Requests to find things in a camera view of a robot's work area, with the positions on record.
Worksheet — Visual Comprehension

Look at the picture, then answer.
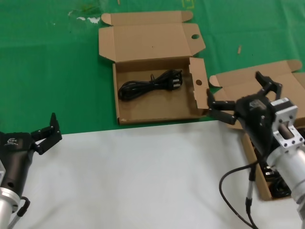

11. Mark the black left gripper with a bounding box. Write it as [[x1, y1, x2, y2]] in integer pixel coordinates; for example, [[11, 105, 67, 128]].
[[0, 113, 63, 195]]

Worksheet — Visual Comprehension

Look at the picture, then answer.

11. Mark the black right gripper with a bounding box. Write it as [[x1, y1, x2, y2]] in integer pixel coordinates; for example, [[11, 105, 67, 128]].
[[206, 71, 284, 156]]

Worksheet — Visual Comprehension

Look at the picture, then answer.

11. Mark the black power cable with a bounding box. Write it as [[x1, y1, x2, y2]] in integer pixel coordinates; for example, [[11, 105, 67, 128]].
[[118, 69, 184, 102], [263, 164, 293, 198]]

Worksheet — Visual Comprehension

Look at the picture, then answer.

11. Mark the open cardboard box with holes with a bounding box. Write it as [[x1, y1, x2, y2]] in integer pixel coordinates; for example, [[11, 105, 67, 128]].
[[98, 10, 214, 126]]

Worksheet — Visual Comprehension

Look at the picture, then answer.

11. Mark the green table mat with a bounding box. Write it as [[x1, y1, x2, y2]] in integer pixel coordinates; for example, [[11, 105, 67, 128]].
[[0, 0, 305, 135]]

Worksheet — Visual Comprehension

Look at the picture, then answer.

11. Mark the open cardboard box holding cables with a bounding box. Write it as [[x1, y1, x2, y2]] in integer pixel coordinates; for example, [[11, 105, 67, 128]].
[[209, 59, 305, 201]]

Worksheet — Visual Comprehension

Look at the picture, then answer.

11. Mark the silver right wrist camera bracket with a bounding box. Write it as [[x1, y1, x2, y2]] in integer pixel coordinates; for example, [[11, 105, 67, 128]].
[[270, 97, 305, 150]]

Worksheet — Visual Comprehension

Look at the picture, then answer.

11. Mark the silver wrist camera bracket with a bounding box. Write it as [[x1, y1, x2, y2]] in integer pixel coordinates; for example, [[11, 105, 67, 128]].
[[0, 160, 6, 186], [270, 97, 305, 150]]

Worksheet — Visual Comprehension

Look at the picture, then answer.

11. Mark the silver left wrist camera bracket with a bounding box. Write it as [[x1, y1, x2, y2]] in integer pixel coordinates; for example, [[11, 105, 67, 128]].
[[0, 160, 6, 186]]

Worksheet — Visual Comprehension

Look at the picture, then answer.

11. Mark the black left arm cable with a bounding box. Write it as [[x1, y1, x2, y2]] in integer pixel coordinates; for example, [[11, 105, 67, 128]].
[[7, 196, 31, 229]]

